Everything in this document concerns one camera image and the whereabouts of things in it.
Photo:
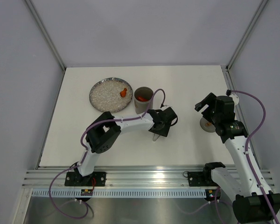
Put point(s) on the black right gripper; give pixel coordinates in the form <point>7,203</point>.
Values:
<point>209,99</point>

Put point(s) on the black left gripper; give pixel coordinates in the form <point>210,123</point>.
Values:
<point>164,131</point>

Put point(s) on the pink handled metal tongs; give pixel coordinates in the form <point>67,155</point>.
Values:
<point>155,137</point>

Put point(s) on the grey lid with orange strap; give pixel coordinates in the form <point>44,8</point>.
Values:
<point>207,126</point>

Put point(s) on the red sausage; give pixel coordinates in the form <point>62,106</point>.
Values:
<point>141,99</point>

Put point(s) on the grey cylindrical lunch box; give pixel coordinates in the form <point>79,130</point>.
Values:
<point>145,92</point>

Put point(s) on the orange chicken drumstick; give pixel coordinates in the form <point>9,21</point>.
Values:
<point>123,92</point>

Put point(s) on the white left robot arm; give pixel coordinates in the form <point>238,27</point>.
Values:
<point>100,136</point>

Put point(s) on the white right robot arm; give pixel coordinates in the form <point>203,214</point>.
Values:
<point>252,198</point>

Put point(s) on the grey speckled plate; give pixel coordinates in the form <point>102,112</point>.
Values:
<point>104,95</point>

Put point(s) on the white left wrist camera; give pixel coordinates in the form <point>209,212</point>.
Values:
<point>164,107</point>

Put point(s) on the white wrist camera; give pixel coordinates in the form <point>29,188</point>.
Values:
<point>164,107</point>
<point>234,97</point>

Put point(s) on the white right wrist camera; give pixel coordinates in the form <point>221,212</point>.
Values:
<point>234,97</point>

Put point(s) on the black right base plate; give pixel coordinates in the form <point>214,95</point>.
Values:
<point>200,179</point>

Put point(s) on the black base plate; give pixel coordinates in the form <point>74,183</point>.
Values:
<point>96,179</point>
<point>200,179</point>

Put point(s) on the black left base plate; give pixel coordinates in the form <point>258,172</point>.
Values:
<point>96,179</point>

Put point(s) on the right aluminium frame post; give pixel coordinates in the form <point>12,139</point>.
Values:
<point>247,33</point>

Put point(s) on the aluminium frame post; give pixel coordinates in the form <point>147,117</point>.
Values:
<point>247,33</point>
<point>41,26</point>

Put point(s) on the aluminium front rail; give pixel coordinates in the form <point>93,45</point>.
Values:
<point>122,177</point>

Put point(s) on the white perforated cable duct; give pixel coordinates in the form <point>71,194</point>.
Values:
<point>121,193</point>

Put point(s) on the left aluminium frame post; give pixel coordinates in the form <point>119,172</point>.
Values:
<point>41,26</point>

